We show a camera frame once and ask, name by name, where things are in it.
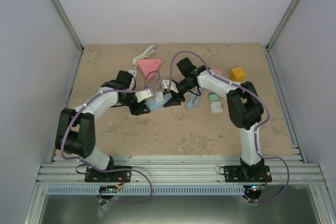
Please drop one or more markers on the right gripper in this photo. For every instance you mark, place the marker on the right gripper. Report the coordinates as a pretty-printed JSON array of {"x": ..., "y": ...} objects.
[{"x": 174, "y": 101}]

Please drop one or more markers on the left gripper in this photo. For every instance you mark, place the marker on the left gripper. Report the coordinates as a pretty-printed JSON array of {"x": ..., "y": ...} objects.
[{"x": 138, "y": 110}]

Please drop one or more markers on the light blue power strip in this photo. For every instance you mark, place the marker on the light blue power strip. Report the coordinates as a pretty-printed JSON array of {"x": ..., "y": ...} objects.
[{"x": 152, "y": 104}]

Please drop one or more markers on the white power strip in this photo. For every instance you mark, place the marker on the white power strip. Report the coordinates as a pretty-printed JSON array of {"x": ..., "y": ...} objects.
[{"x": 133, "y": 79}]

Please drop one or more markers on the green plug adapter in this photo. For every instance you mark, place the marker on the green plug adapter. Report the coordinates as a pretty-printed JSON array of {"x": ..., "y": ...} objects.
[{"x": 213, "y": 97}]

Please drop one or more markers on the white plug adapter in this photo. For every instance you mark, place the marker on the white plug adapter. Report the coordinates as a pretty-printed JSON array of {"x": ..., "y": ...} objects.
[{"x": 216, "y": 107}]

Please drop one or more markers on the pink socket base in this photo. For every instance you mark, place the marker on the pink socket base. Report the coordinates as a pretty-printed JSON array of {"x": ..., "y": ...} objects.
[{"x": 147, "y": 66}]

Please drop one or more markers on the pink cube socket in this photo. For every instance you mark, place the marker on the pink cube socket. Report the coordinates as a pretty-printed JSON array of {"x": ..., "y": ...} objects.
[{"x": 218, "y": 72}]

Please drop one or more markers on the yellow cube socket adapter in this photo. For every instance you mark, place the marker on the yellow cube socket adapter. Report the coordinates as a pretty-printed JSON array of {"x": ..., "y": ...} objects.
[{"x": 237, "y": 74}]

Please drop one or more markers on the white charger with ribbon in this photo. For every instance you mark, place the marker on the white charger with ribbon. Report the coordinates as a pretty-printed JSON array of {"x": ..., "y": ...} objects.
[{"x": 158, "y": 98}]

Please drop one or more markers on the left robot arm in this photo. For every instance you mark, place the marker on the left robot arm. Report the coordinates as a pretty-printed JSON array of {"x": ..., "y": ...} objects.
[{"x": 76, "y": 132}]

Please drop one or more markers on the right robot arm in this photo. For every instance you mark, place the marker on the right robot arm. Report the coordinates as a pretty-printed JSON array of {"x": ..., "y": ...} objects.
[{"x": 245, "y": 111}]

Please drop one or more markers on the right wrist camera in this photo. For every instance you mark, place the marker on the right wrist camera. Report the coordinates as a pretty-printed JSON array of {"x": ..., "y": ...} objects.
[{"x": 167, "y": 86}]

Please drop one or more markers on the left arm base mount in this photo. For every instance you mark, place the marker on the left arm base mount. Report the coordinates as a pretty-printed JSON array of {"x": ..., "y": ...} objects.
[{"x": 121, "y": 176}]

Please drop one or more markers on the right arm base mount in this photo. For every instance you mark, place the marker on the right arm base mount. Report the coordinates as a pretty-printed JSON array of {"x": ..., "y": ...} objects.
[{"x": 233, "y": 174}]

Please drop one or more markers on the light blue cable duct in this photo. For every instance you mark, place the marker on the light blue cable duct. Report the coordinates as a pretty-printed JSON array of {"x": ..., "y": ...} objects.
[{"x": 146, "y": 190}]

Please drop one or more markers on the aluminium rail frame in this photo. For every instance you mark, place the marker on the aluminium rail frame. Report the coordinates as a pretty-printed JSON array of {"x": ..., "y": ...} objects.
[{"x": 183, "y": 170}]

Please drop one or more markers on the left aluminium corner post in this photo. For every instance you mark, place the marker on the left aluminium corner post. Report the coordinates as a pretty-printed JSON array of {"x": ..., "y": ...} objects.
[{"x": 64, "y": 18}]

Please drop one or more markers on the aluminium corner post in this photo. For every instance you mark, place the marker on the aluminium corner post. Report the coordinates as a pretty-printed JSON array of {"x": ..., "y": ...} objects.
[
  {"x": 288, "y": 13},
  {"x": 64, "y": 18}
]

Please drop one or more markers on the right aluminium corner post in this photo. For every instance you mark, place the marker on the right aluminium corner post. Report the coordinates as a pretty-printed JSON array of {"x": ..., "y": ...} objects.
[{"x": 288, "y": 13}]

